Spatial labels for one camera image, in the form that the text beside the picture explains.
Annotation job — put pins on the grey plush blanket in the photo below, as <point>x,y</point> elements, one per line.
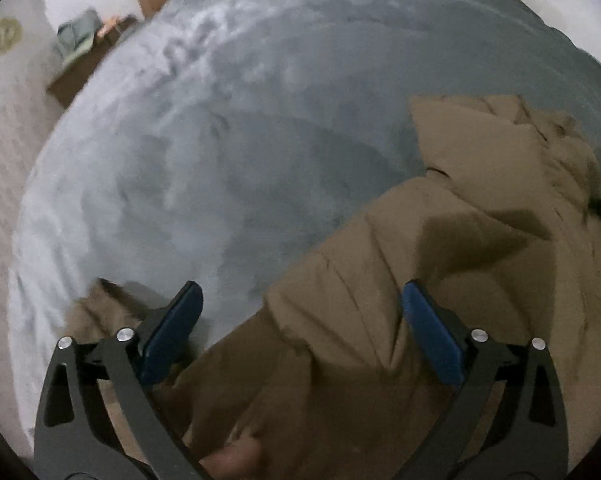
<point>230,160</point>

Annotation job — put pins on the green cloth bag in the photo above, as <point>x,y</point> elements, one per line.
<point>75,35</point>

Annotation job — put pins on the brown wooden nightstand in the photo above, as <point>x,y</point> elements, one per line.
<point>75,77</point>

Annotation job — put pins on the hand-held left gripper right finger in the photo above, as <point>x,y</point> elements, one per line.
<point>430,332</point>

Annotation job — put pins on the small orange object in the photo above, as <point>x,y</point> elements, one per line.
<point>110,22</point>

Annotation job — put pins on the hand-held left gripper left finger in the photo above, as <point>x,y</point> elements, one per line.
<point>173,327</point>

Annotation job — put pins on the flower cat wall sticker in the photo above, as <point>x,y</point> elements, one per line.
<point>4,35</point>

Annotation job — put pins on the brown quilted down jacket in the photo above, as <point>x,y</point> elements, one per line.
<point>380,285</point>

